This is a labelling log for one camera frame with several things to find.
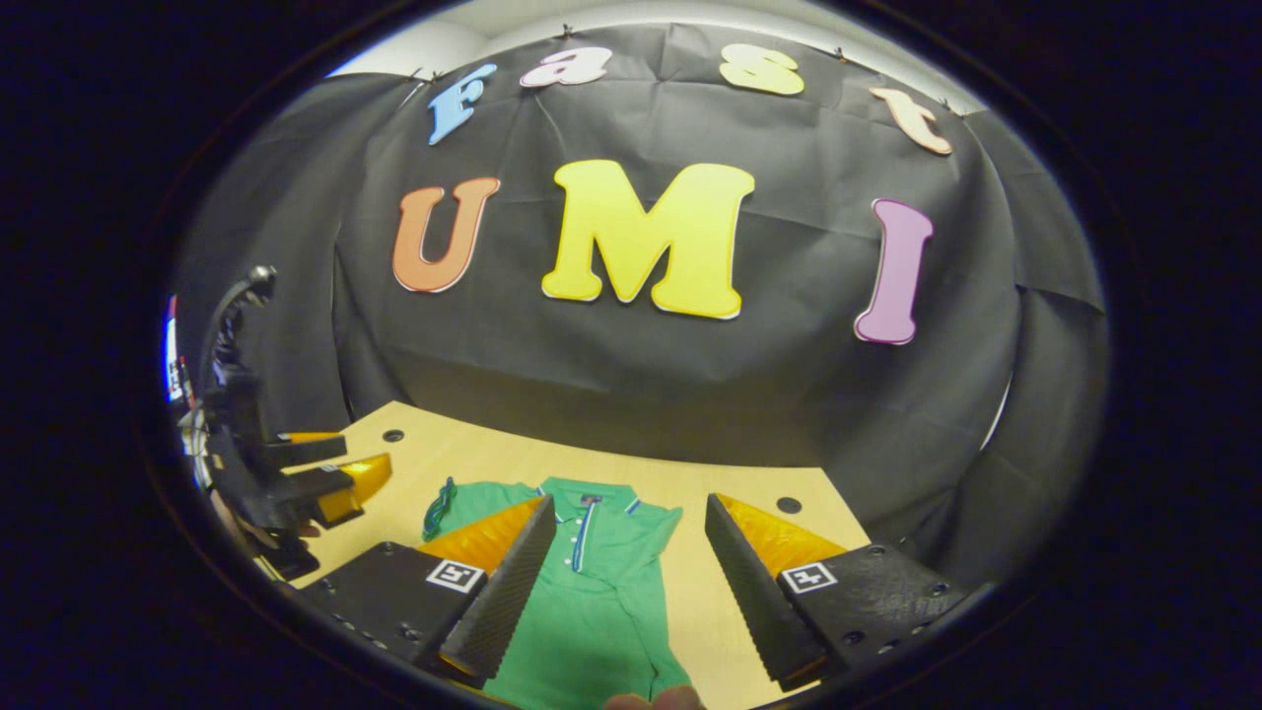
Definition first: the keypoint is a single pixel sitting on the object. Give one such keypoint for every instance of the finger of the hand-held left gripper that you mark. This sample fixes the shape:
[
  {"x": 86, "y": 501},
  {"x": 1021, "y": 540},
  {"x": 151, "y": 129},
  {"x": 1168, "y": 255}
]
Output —
[
  {"x": 311, "y": 449},
  {"x": 345, "y": 488}
]

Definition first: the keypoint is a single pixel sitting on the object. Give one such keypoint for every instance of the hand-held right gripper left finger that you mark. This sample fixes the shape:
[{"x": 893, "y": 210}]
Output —
[{"x": 508, "y": 592}]

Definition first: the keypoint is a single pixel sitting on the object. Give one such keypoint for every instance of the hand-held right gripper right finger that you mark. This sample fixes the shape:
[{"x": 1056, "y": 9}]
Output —
[{"x": 749, "y": 602}]

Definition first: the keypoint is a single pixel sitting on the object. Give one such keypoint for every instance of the green T-shirt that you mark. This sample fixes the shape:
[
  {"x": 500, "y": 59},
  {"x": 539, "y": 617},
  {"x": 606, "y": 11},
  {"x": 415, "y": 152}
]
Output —
[{"x": 601, "y": 611}]

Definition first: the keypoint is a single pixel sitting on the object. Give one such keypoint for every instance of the black backdrop cloth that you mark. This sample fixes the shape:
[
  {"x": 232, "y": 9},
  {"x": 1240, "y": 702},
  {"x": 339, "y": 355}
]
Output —
[{"x": 789, "y": 394}]

